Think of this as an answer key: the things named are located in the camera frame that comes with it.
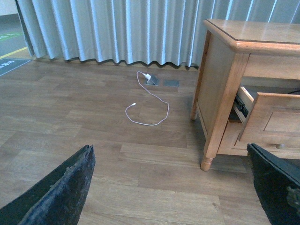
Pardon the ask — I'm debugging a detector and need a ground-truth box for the dark floor sign mat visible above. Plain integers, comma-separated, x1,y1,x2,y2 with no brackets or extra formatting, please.
0,58,31,76

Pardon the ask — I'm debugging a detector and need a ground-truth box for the white usb cable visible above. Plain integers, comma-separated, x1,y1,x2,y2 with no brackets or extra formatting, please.
125,71,170,127

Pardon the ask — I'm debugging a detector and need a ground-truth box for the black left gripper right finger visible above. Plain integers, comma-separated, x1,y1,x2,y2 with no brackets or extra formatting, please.
247,143,300,225

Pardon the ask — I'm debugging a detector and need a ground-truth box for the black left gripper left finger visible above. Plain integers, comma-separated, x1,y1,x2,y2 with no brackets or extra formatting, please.
0,145,95,225

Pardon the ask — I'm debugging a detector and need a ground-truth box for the wooden drawer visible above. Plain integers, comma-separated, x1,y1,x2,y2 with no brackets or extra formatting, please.
217,121,300,159
234,86,300,148

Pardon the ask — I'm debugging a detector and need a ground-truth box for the closed metal floor socket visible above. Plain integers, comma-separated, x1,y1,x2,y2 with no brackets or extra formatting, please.
164,80,180,87

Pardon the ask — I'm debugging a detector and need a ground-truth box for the wooden nightstand cabinet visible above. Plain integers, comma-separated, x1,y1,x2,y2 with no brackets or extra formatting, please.
191,19,300,171

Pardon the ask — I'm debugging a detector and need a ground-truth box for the white wall plug adapter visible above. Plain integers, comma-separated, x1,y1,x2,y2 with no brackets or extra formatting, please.
143,74,151,80

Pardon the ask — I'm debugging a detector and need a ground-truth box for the open metal floor socket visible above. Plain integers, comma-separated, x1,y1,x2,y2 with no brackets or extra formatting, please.
145,75,159,86

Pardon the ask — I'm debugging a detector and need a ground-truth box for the grey pleated curtain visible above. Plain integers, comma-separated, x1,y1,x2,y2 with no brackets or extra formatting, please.
16,0,300,66

